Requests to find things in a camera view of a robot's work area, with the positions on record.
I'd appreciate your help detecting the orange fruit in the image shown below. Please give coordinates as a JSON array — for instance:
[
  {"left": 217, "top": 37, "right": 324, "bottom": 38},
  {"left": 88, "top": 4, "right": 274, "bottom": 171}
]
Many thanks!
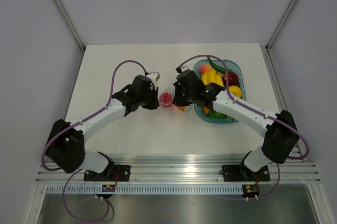
[{"left": 177, "top": 106, "right": 186, "bottom": 112}]

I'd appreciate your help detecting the clear zip top bag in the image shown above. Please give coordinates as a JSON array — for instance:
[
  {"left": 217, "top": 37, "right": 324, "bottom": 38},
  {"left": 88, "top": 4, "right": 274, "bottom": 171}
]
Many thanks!
[{"left": 158, "top": 88, "right": 192, "bottom": 114}]

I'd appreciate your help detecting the bright red apple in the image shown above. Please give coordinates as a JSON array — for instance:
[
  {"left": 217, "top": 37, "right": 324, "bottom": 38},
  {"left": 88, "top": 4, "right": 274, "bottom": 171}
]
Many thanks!
[{"left": 159, "top": 92, "right": 173, "bottom": 108}]

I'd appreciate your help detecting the blue plastic fruit basket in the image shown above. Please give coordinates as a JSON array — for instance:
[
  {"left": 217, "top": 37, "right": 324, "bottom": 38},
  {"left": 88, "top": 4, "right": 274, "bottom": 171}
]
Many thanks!
[{"left": 193, "top": 59, "right": 246, "bottom": 124}]

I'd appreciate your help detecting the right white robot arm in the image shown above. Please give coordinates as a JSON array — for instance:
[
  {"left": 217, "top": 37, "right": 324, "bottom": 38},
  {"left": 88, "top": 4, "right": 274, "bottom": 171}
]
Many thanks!
[{"left": 173, "top": 70, "right": 299, "bottom": 181}]

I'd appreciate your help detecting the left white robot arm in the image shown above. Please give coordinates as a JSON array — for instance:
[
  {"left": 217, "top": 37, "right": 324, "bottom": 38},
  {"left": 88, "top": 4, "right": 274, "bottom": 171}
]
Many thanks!
[{"left": 42, "top": 72, "right": 160, "bottom": 181}]

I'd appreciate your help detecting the pink peach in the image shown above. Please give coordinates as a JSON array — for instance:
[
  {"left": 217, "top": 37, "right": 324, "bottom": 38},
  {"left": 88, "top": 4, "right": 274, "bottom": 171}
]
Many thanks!
[{"left": 198, "top": 63, "right": 212, "bottom": 76}]

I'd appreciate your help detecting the yellow banana bunch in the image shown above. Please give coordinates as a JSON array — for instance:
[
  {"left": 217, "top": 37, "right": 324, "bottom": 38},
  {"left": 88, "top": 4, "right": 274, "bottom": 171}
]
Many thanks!
[{"left": 201, "top": 69, "right": 224, "bottom": 87}]

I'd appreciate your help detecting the orange carrot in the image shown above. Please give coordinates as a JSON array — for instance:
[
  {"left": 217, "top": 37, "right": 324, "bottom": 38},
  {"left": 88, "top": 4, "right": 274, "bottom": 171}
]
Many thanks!
[{"left": 202, "top": 108, "right": 210, "bottom": 115}]

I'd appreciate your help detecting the green bell pepper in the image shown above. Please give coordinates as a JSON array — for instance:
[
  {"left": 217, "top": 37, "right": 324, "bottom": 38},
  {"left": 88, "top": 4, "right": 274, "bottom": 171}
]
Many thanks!
[{"left": 207, "top": 111, "right": 227, "bottom": 119}]

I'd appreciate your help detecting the green chili pepper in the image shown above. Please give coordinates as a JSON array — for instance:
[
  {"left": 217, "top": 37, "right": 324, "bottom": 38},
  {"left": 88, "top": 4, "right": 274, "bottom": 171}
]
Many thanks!
[{"left": 207, "top": 56, "right": 228, "bottom": 74}]

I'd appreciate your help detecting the dark red apple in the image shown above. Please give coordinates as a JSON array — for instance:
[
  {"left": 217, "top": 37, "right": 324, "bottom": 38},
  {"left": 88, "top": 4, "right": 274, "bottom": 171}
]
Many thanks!
[{"left": 222, "top": 72, "right": 239, "bottom": 86}]

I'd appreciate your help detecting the yellow apple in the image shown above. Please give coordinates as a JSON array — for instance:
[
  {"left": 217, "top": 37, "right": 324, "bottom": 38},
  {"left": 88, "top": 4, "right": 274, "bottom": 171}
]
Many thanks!
[{"left": 229, "top": 85, "right": 242, "bottom": 98}]

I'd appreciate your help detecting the left small circuit board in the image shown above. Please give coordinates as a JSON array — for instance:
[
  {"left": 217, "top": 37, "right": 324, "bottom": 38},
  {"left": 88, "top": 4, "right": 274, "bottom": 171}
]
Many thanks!
[{"left": 102, "top": 184, "right": 116, "bottom": 192}]

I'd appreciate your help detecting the small circuit board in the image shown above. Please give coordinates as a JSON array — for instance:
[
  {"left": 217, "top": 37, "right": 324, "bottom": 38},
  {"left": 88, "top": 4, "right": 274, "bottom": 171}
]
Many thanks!
[
  {"left": 102, "top": 184, "right": 116, "bottom": 192},
  {"left": 242, "top": 184, "right": 260, "bottom": 200}
]

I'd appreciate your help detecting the right small circuit board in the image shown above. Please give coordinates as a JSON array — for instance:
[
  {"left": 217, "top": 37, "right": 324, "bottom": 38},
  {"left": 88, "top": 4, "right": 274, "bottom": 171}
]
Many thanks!
[{"left": 242, "top": 184, "right": 260, "bottom": 200}]

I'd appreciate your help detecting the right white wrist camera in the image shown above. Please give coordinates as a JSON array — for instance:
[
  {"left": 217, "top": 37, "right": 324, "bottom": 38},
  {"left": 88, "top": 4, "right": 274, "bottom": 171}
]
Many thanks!
[{"left": 175, "top": 66, "right": 190, "bottom": 74}]

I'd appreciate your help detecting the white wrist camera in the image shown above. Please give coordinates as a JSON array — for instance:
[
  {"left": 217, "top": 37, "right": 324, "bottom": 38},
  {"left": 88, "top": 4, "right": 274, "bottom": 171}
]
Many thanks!
[
  {"left": 146, "top": 72, "right": 160, "bottom": 82},
  {"left": 175, "top": 66, "right": 190, "bottom": 74}
]

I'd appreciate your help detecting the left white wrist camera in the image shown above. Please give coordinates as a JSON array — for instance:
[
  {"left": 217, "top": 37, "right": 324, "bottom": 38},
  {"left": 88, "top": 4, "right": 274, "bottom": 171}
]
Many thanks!
[{"left": 146, "top": 72, "right": 160, "bottom": 82}]

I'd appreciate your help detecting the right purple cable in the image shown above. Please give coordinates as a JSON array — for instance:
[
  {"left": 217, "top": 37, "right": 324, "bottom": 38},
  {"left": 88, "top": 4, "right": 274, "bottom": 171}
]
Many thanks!
[{"left": 175, "top": 54, "right": 310, "bottom": 201}]

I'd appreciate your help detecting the purple cable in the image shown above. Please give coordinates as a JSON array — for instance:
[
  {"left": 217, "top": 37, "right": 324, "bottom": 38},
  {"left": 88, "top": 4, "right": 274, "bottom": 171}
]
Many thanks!
[
  {"left": 175, "top": 54, "right": 310, "bottom": 201},
  {"left": 41, "top": 60, "right": 150, "bottom": 221}
]

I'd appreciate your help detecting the aluminium mounting rail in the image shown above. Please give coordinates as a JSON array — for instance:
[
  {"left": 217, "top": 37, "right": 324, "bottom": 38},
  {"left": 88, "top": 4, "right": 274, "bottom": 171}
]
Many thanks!
[{"left": 35, "top": 155, "right": 322, "bottom": 184}]

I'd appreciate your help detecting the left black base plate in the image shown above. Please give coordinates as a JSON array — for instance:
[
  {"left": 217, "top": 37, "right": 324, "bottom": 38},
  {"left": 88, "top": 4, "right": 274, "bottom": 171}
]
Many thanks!
[{"left": 83, "top": 164, "right": 131, "bottom": 182}]

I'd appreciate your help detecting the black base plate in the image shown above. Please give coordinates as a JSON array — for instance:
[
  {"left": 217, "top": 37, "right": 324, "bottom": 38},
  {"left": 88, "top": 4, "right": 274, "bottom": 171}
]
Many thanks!
[
  {"left": 219, "top": 164, "right": 271, "bottom": 182},
  {"left": 83, "top": 164, "right": 131, "bottom": 182}
]

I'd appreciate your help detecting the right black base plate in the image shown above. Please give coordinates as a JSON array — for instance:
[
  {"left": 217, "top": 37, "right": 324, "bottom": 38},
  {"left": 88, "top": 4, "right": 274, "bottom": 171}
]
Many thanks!
[{"left": 219, "top": 164, "right": 271, "bottom": 182}]

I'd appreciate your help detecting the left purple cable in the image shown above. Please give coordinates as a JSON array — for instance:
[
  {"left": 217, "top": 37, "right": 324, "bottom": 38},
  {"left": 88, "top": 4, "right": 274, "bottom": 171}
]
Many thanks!
[{"left": 41, "top": 60, "right": 150, "bottom": 221}]

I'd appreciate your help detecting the left aluminium frame post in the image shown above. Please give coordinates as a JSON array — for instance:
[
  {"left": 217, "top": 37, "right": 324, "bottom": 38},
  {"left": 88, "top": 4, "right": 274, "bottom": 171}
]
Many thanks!
[{"left": 52, "top": 0, "right": 86, "bottom": 54}]

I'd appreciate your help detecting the aluminium frame post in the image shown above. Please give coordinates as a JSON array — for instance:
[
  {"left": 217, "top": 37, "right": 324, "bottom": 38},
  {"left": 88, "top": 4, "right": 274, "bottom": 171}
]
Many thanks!
[
  {"left": 52, "top": 0, "right": 86, "bottom": 54},
  {"left": 265, "top": 0, "right": 299, "bottom": 52}
]

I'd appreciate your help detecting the white slotted cable duct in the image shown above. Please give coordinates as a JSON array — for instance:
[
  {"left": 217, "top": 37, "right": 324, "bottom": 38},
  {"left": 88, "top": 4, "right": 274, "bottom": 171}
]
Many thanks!
[{"left": 46, "top": 184, "right": 243, "bottom": 195}]

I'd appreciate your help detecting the right aluminium frame post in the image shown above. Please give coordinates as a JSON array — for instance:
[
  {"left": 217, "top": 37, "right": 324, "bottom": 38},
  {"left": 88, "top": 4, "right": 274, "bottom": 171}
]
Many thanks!
[{"left": 265, "top": 0, "right": 299, "bottom": 52}]

